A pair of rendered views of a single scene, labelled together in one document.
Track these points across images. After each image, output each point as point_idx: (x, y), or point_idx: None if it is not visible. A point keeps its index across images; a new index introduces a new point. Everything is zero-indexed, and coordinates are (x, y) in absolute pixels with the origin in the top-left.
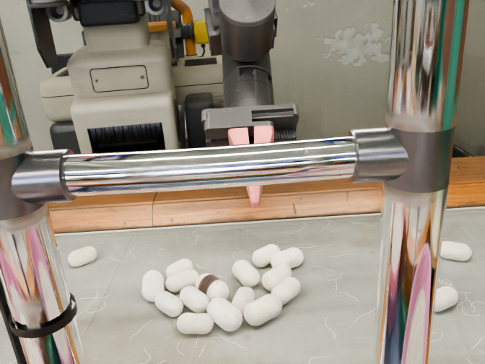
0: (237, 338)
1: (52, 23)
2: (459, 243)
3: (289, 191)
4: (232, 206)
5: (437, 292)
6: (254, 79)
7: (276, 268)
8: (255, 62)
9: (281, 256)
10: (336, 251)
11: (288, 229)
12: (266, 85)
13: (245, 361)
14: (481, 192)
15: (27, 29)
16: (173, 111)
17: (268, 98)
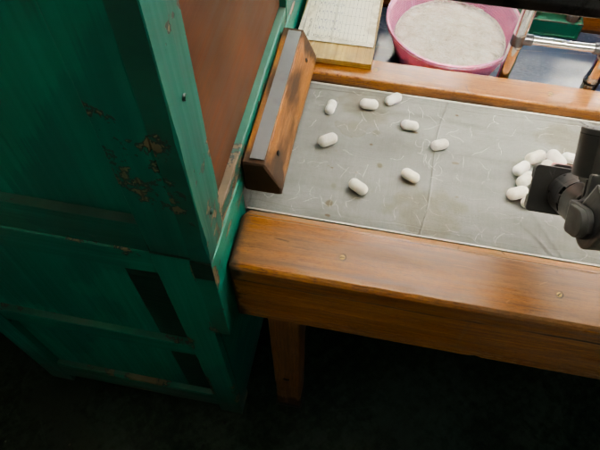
0: (546, 153)
1: None
2: (408, 172)
3: (509, 262)
4: (558, 263)
5: (445, 140)
6: (577, 179)
7: (528, 176)
8: (580, 183)
9: (523, 186)
10: (479, 204)
11: (509, 238)
12: (564, 182)
13: (543, 140)
14: (347, 228)
15: None
16: None
17: (560, 180)
